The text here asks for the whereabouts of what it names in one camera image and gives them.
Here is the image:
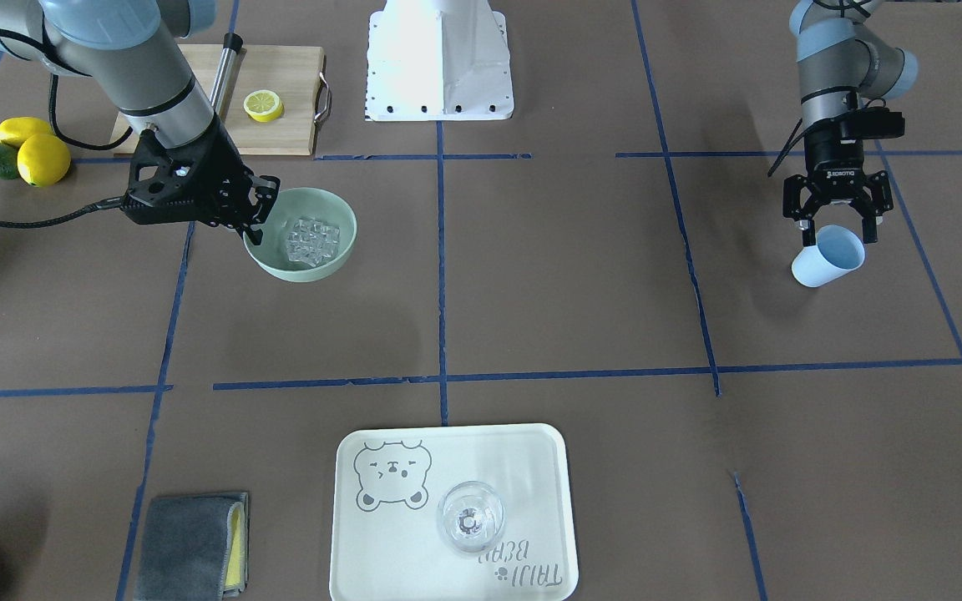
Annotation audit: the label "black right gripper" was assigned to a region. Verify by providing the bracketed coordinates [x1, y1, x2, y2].
[119, 115, 281, 246]

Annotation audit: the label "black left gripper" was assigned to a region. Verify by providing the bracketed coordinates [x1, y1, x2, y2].
[783, 108, 906, 248]

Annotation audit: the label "mint green bowl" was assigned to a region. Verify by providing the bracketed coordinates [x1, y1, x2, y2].
[244, 188, 358, 284]

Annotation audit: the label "light blue plastic cup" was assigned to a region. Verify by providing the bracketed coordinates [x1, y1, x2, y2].
[791, 225, 866, 288]

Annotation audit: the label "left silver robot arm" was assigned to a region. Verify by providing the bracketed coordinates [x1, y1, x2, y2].
[774, 1, 919, 247]

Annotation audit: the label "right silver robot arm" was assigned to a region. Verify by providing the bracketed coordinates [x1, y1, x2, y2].
[0, 1, 281, 245]

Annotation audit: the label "clear ice cubes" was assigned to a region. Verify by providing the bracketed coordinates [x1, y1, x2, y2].
[284, 216, 341, 269]

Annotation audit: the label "half lemon slice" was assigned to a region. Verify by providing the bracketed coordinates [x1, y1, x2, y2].
[243, 90, 284, 123]

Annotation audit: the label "wooden cutting board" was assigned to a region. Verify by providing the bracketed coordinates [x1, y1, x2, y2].
[112, 44, 327, 158]

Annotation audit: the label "yellow lemon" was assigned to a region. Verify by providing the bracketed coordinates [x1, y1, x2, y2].
[0, 115, 54, 149]
[17, 134, 72, 187]

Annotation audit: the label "grey folded cloth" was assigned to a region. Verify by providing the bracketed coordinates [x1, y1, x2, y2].
[133, 491, 251, 600]

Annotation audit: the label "cream bear tray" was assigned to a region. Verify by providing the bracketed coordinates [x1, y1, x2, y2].
[329, 423, 580, 600]

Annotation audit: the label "clear wine glass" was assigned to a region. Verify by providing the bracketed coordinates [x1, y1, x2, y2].
[438, 482, 507, 554]

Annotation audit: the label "black handled steel knife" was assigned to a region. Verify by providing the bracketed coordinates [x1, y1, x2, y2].
[210, 32, 243, 119]

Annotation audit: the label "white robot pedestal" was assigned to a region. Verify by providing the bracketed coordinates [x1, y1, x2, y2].
[364, 1, 515, 123]

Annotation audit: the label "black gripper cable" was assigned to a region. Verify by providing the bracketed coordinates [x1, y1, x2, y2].
[0, 25, 135, 230]

